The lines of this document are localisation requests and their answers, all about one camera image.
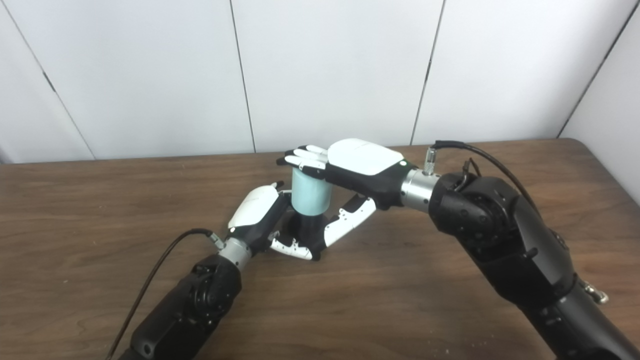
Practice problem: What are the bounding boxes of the white and black right hand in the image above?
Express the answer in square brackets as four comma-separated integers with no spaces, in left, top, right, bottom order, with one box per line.
[276,138,416,248]

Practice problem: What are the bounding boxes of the white and black left hand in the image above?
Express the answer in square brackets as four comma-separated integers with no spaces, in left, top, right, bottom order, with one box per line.
[227,181,321,262]

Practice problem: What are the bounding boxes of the light-blue hose cylinder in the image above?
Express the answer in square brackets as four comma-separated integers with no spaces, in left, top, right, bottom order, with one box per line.
[291,167,332,217]

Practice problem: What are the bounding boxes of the black funnel-shaped nozzle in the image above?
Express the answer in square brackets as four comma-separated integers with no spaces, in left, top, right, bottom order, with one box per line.
[280,207,331,261]

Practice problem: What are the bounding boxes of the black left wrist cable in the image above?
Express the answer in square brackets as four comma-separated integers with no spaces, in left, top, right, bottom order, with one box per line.
[105,228,226,360]

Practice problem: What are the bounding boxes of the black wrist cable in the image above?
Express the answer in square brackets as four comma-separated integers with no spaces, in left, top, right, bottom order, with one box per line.
[105,228,226,360]
[424,140,543,218]

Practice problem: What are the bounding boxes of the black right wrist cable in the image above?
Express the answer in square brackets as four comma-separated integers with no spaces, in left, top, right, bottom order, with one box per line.
[424,140,543,218]

